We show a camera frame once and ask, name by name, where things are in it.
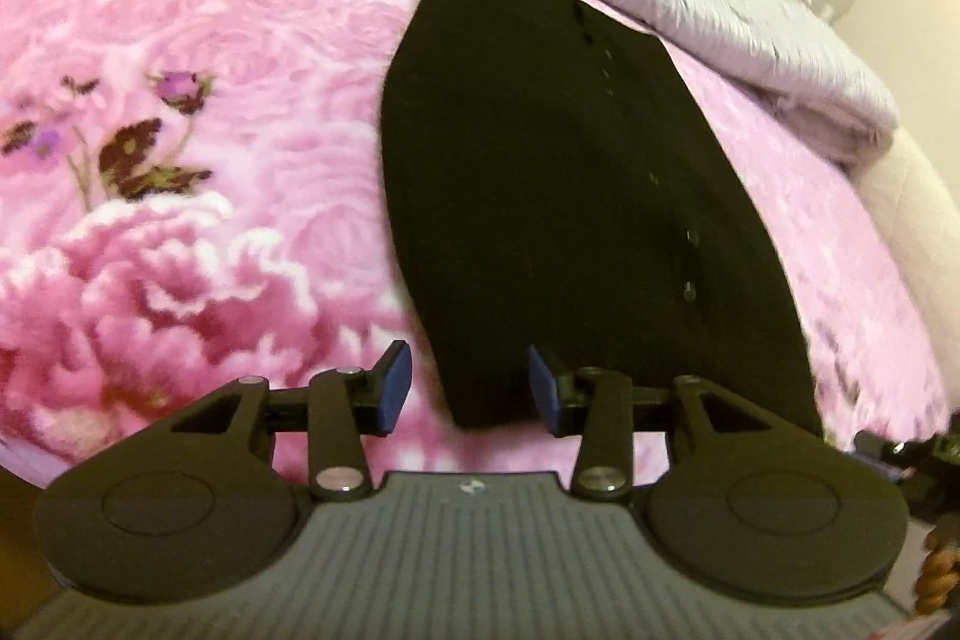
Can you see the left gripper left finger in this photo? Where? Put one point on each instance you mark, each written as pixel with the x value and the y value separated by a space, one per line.
pixel 345 405

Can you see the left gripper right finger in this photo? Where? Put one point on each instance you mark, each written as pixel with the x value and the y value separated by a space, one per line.
pixel 596 405

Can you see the black garment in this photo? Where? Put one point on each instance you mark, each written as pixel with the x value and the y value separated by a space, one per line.
pixel 551 182

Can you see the right hand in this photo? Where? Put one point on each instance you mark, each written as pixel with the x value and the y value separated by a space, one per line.
pixel 938 576

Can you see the pink floral blanket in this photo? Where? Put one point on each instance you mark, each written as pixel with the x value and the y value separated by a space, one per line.
pixel 192 191

